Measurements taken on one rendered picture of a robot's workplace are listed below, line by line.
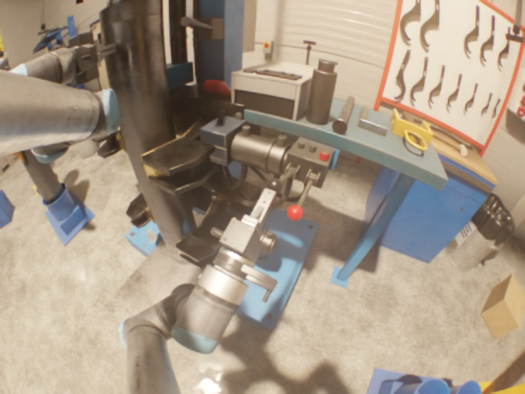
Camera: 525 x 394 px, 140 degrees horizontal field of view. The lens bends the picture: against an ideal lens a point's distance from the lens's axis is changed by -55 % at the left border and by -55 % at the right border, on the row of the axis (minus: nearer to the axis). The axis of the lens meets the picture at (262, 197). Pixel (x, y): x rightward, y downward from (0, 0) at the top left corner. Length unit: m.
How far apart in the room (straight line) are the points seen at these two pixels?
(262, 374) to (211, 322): 0.97
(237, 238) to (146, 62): 0.58
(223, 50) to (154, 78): 0.39
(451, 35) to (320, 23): 1.36
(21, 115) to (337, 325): 1.52
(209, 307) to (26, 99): 0.38
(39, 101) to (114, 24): 0.50
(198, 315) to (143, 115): 0.61
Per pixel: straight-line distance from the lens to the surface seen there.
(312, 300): 1.46
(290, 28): 2.57
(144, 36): 0.72
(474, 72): 2.65
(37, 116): 0.27
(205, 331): 0.40
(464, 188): 1.61
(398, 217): 1.68
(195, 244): 0.98
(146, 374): 0.36
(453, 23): 2.58
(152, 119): 0.77
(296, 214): 0.47
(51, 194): 2.12
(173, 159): 0.63
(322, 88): 0.66
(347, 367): 1.45
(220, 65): 1.04
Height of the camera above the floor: 1.33
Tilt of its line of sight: 44 degrees down
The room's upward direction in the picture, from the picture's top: 4 degrees clockwise
